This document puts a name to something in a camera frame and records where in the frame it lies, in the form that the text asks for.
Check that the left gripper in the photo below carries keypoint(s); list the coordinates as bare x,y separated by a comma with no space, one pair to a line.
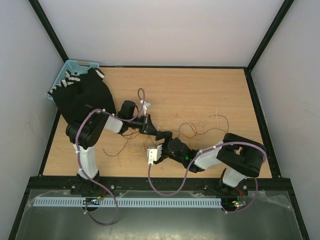
148,127

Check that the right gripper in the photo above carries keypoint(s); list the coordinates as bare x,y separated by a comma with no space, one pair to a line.
167,137

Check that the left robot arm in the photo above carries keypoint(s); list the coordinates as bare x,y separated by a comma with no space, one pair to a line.
84,132

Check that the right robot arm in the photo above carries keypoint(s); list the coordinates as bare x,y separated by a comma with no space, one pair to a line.
243,157

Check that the striped black white cloth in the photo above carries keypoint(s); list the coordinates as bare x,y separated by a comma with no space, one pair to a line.
78,79

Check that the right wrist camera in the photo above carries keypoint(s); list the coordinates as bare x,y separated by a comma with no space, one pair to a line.
154,154

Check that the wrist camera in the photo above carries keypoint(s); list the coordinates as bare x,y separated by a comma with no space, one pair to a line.
145,105
154,154

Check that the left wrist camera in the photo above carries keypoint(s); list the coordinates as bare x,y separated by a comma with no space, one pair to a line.
145,105

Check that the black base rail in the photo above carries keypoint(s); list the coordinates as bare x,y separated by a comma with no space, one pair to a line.
117,185

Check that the black enclosure frame post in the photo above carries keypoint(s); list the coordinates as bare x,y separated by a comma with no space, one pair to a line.
40,13

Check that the right rear frame post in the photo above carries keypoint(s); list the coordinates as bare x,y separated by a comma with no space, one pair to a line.
276,22

